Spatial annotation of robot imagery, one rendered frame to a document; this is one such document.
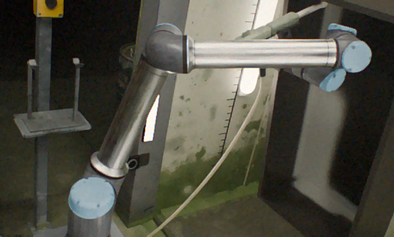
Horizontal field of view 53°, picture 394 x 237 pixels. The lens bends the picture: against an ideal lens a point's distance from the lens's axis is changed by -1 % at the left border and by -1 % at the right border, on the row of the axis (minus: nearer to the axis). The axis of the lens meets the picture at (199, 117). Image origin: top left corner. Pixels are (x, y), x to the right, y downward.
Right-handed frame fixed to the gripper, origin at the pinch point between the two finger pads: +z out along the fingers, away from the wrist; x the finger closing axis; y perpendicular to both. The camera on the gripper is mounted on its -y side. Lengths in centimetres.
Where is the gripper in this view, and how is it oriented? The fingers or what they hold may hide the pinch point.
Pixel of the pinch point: (260, 39)
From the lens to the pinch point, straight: 161.2
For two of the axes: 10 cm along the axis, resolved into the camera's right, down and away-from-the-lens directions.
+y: 1.2, 7.5, 6.5
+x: 7.9, -4.7, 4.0
